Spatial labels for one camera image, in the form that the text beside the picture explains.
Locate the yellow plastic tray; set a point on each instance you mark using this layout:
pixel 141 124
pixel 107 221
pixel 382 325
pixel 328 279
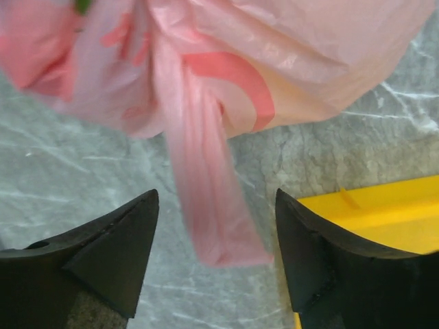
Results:
pixel 402 215

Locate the pink plastic bag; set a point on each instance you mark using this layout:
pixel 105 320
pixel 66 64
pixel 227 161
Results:
pixel 201 72

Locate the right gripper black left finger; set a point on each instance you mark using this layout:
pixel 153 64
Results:
pixel 87 277

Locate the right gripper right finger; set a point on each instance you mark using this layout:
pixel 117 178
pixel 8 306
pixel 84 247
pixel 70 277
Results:
pixel 338 279

